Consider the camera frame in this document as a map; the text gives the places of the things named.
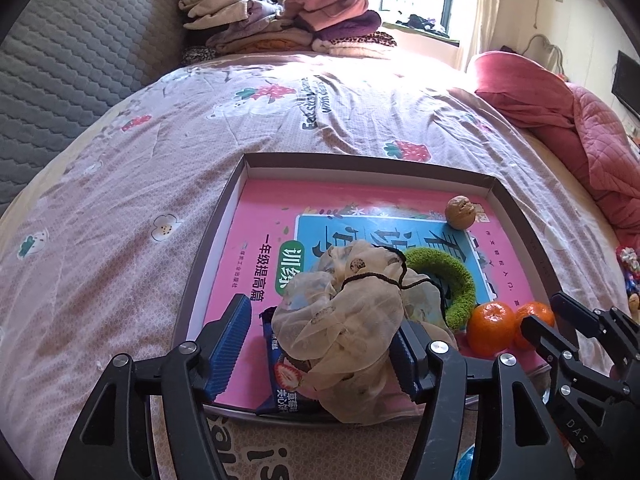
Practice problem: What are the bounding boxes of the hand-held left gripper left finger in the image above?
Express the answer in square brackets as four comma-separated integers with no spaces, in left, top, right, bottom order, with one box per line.
[67,294,253,480]

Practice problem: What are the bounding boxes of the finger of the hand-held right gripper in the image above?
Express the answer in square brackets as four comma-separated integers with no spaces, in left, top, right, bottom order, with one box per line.
[550,292,640,376]
[520,316,636,461]

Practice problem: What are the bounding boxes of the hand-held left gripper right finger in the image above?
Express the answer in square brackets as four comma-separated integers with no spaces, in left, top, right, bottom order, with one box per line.
[390,320,576,480]

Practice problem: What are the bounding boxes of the orange mandarin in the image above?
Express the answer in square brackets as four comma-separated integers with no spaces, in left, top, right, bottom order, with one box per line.
[514,301,556,351]
[467,301,516,358]

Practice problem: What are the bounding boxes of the cream mesh scrunchie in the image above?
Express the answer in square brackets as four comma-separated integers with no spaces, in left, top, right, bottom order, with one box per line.
[271,240,451,425]

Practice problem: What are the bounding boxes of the grey cardboard tray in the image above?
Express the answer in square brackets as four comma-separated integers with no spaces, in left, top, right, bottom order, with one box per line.
[170,152,581,421]

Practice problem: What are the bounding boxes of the green knitted ring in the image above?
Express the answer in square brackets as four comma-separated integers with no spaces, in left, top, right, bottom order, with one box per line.
[402,247,477,332]

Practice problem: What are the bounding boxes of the walnut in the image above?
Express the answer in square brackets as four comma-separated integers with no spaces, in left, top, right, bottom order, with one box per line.
[446,196,477,231]

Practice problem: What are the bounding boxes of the dark snack packet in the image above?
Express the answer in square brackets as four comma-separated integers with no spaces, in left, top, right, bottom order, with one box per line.
[256,307,331,416]

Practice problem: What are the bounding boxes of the colourful plush toy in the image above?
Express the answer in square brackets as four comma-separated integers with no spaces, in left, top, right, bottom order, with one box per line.
[616,246,640,318]

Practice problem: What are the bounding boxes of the pink book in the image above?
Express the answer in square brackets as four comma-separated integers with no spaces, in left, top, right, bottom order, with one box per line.
[187,175,548,413]

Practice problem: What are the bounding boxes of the pink quilt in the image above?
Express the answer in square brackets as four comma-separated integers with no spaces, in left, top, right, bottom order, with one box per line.
[530,82,640,251]

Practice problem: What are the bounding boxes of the pink pillow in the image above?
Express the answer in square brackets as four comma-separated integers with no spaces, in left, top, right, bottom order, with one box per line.
[467,51,576,128]

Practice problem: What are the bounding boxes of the black television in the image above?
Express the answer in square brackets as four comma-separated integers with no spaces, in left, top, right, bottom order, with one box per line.
[612,50,640,121]

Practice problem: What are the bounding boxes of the cream curtain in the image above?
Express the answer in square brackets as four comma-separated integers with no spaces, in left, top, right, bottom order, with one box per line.
[447,0,506,68]

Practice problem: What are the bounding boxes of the pile of folded clothes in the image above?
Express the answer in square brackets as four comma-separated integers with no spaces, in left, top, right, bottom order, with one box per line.
[171,0,398,63]

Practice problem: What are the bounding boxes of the grey quilted headboard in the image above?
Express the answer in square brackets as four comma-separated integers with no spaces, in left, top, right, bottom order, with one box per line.
[0,0,193,216]

